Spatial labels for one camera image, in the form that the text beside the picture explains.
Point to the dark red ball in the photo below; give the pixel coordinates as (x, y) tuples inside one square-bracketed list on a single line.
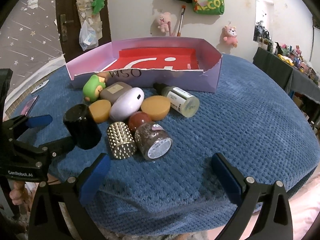
[(138, 121)]

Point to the clear hanging organizer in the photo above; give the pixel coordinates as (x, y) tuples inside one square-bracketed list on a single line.
[(83, 5)]

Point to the black jar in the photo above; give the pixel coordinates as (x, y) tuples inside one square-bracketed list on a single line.
[(82, 127)]

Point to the white square card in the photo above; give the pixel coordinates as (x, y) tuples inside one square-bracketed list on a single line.
[(40, 87)]

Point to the large orange round disc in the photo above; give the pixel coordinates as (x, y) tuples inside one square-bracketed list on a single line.
[(155, 106)]

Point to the person's left hand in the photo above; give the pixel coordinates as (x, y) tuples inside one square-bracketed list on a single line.
[(18, 192)]

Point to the pink bear plush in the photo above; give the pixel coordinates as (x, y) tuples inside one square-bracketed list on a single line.
[(163, 21)]

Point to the green plush toy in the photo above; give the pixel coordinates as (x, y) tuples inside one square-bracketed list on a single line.
[(97, 5)]

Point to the gold studded cylinder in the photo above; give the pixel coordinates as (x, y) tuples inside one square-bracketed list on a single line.
[(120, 140)]

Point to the small orange round disc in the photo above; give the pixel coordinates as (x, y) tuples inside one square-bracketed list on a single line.
[(100, 111)]

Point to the pink fox plush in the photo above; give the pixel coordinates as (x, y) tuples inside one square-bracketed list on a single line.
[(230, 36)]

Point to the grey square earbud case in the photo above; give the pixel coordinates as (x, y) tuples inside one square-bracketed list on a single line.
[(116, 91)]

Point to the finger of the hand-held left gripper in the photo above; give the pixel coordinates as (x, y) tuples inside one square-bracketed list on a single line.
[(40, 121), (61, 146)]

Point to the green toy figure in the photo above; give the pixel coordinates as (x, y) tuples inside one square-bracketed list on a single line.
[(91, 88)]

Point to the pink stick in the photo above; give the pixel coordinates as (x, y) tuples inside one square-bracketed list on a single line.
[(170, 30)]

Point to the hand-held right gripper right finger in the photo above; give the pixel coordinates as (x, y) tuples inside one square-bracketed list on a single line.
[(225, 177)]

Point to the purple cardboard box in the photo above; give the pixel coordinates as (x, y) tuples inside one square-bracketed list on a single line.
[(175, 80)]

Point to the glitter jar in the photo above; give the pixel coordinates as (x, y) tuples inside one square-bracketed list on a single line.
[(152, 140)]

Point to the white and orange pole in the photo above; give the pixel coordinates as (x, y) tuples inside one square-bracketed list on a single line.
[(181, 21)]

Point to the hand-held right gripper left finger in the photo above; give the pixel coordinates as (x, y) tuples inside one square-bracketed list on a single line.
[(95, 177)]

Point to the clear plastic bag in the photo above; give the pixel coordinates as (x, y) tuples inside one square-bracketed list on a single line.
[(87, 37)]

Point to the clear dropper bottle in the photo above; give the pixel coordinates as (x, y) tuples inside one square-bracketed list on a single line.
[(180, 100)]

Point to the white oval case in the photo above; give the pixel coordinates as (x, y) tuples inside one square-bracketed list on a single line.
[(125, 105)]

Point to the smartphone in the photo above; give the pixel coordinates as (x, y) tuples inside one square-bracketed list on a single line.
[(28, 106)]

